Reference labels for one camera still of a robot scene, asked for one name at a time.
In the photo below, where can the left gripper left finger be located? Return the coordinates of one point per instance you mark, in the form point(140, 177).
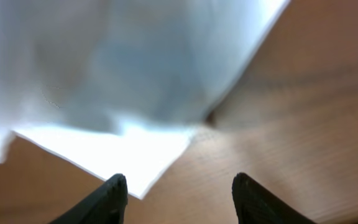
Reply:
point(105, 205)

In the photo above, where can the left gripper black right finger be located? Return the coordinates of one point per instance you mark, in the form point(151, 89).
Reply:
point(255, 204)

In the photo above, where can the white t-shirt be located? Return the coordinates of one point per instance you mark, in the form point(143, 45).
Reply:
point(121, 86)

